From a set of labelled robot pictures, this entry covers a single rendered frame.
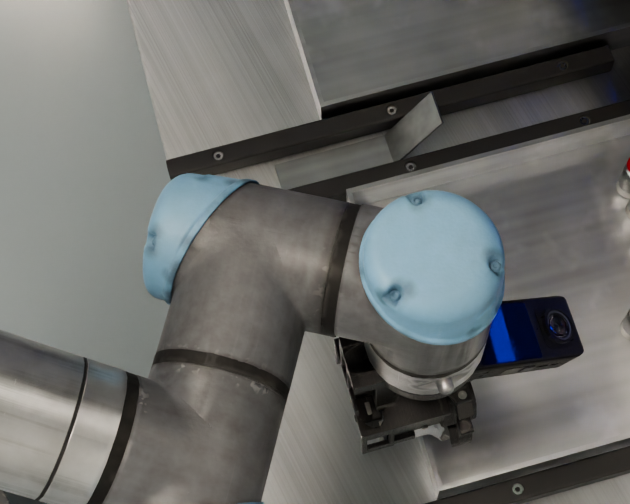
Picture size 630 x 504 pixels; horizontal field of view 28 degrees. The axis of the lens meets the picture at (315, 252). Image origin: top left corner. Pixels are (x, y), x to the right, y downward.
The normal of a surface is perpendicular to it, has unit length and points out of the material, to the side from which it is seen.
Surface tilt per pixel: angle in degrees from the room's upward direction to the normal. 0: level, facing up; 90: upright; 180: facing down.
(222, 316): 1
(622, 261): 0
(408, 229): 0
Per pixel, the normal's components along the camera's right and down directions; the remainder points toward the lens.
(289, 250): -0.09, -0.14
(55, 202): -0.04, -0.36
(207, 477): 0.30, -0.24
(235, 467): 0.57, -0.16
